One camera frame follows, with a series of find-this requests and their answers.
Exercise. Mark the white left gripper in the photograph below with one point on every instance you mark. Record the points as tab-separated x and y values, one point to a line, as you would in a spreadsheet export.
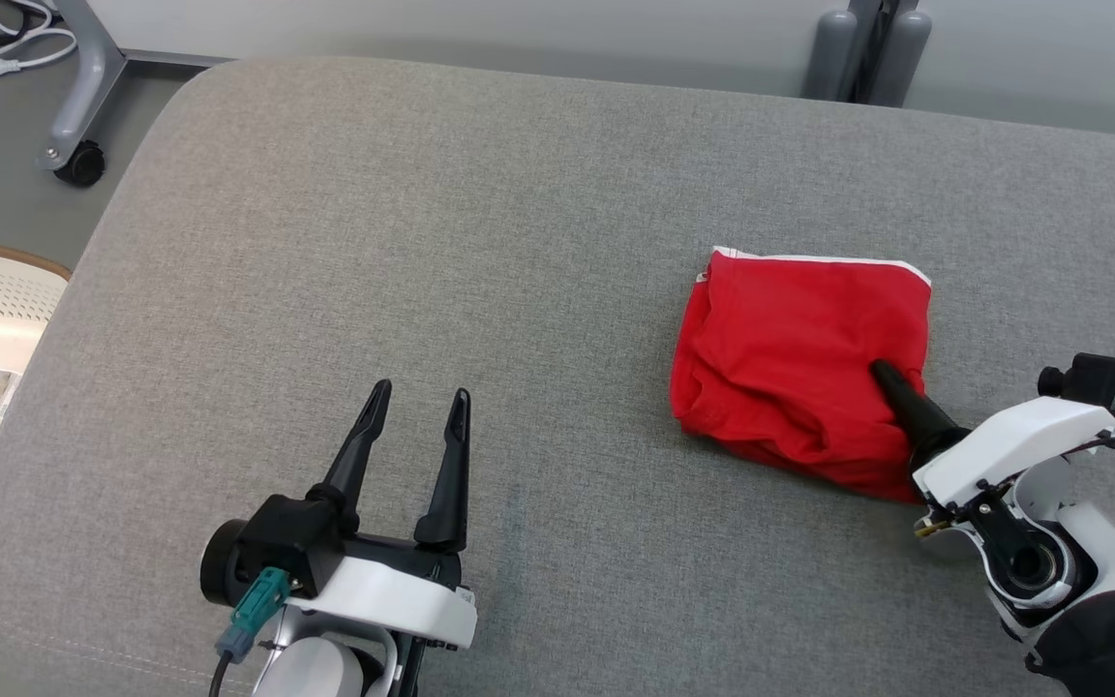
403	600

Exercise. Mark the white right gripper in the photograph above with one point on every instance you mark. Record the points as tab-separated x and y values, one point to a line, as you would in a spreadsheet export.
1012	445

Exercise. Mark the red shorts with white stripes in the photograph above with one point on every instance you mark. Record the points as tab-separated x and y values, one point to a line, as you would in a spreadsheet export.
790	348

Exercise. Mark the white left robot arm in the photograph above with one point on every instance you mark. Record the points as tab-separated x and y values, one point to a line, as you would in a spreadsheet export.
316	673

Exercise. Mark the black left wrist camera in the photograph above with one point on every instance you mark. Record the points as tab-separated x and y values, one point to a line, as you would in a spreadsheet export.
296	532

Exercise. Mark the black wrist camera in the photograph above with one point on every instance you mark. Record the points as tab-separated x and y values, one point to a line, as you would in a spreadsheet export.
1099	379
296	532

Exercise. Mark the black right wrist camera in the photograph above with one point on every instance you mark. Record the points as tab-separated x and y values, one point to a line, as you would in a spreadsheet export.
1099	379

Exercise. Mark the grey partition joint post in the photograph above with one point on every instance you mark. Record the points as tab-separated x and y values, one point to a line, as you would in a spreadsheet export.
833	58

